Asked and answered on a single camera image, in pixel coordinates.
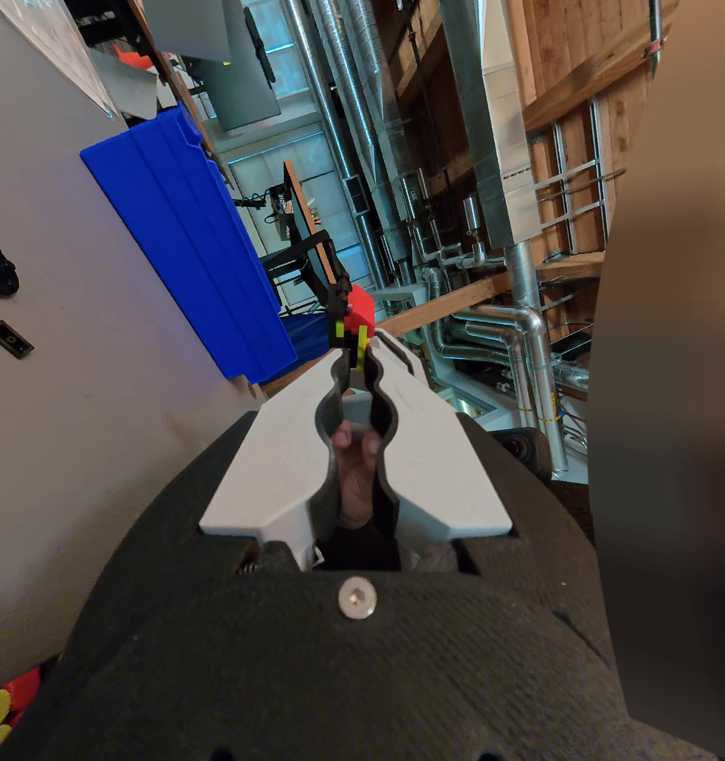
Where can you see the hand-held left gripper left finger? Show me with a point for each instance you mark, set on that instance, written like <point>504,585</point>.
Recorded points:
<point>267,469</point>

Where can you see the person's right hand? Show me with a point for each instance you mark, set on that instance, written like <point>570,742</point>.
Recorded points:
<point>356,475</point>

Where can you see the rectangular metal air duct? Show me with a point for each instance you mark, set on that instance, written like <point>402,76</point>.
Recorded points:
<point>493,148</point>

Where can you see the yellow red lego car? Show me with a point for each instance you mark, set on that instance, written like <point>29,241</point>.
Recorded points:
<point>359,309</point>

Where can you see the blue plastic bin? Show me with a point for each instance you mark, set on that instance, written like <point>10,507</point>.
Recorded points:
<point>184,238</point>

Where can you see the background wooden desk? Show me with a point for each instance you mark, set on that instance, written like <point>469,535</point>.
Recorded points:
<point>303,226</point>

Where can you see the cluster of silver pipes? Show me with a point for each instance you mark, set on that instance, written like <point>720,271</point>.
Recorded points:
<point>523,279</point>

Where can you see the red pipe clamp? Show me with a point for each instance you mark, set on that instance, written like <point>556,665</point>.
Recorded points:
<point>654,47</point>

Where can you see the small black lego tile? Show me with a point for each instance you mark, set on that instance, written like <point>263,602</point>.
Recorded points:
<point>8,339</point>

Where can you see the dark blue container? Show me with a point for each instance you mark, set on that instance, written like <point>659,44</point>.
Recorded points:
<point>306,345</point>

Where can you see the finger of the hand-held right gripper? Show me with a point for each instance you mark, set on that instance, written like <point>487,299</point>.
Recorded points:
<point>401,356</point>

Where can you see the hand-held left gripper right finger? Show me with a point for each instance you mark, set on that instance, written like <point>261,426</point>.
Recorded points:
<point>446,475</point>

